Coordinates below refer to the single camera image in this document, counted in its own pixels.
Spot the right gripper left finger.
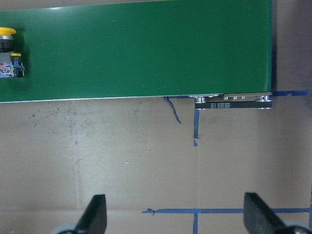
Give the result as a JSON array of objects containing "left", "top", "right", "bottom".
[{"left": 74, "top": 194, "right": 107, "bottom": 234}]

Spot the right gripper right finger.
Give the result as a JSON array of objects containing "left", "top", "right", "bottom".
[{"left": 243, "top": 193, "right": 290, "bottom": 234}]

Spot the yellow push button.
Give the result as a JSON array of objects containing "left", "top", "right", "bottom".
[{"left": 0, "top": 27, "right": 25, "bottom": 78}]

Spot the green conveyor belt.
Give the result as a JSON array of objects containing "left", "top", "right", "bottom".
[{"left": 0, "top": 0, "right": 272, "bottom": 108}]

